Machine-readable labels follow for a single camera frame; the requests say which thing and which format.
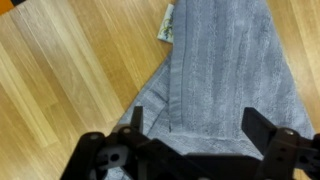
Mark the orange sofa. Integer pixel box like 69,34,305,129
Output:
0,0,16,15

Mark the grey terry towel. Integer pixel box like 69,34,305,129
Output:
103,0,316,180

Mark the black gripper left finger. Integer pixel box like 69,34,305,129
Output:
61,106,158,180

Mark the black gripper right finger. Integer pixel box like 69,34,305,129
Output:
241,107,320,180

